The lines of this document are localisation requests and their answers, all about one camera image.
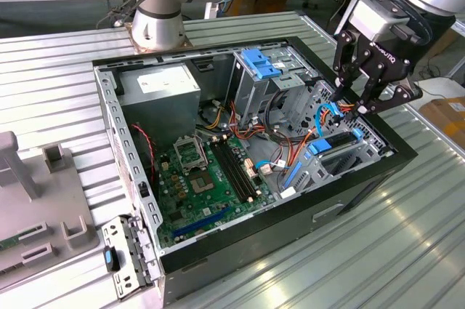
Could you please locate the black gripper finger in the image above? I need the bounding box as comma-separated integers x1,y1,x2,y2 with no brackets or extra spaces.
354,68,424,118
329,30,360,103

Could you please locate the red yellow orange power wire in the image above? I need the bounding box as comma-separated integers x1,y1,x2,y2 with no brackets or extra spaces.
288,102,360,172

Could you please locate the blue data wire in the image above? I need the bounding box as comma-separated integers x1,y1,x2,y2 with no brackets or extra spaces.
314,102,344,140

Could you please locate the hard disk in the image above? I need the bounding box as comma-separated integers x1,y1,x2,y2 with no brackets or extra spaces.
283,127,365,188

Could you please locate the silver disk bay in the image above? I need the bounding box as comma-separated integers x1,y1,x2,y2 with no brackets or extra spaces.
279,129,386,197

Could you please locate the white table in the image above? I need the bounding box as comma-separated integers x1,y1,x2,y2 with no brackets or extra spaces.
410,76,465,101

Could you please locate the brown cardboard box with label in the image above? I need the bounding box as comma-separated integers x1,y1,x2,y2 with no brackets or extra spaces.
417,96,465,150

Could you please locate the blue plastic drive latch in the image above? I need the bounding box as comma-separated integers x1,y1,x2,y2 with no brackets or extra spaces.
241,48,283,80

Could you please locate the silver drive cage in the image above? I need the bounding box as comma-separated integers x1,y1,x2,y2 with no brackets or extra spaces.
228,47,317,128

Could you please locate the black RAM slot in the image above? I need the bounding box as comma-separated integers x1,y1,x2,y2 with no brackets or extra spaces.
225,137,262,196
216,140,252,203
211,140,248,205
221,137,257,199

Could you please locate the black PC case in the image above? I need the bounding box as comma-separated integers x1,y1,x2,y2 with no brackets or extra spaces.
91,35,419,306

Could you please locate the CPU socket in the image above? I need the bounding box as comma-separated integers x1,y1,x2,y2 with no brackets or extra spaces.
187,170,217,196

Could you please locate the metal socket cover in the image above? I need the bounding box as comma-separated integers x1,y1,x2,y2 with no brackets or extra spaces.
173,136,209,174

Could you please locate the grey power supply unit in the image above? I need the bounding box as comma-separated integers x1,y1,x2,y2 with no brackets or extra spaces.
116,63,202,150

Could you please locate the blue expansion slot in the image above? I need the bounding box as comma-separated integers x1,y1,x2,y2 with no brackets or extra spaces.
171,206,233,238

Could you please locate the green motherboard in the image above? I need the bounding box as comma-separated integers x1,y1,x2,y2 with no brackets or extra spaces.
154,133,278,250

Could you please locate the silver expansion slot retainer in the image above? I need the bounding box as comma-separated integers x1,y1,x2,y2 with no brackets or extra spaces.
101,214,161,301

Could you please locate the black blue retainer clip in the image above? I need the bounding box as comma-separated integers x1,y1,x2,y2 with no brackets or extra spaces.
103,245,123,273

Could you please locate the grey parts rack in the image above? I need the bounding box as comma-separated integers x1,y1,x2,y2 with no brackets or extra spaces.
0,132,100,281

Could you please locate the green RAM stick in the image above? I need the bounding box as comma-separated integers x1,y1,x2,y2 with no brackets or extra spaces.
0,226,43,252

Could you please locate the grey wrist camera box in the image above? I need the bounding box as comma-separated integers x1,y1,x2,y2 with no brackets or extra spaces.
350,0,403,39

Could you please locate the aluminium frame shelf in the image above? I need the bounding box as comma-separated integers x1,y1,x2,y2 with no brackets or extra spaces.
446,17,465,77

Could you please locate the red orange wire bundle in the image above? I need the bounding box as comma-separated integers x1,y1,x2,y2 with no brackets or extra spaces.
228,101,288,143

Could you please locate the pale blue wire white plug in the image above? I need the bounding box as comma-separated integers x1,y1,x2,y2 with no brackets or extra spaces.
254,158,291,176

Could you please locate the yellow black wire bundle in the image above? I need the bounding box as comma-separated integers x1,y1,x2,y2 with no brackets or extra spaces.
201,100,233,130

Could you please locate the red black twisted wire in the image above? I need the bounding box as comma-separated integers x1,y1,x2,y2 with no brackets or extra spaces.
130,123,157,182

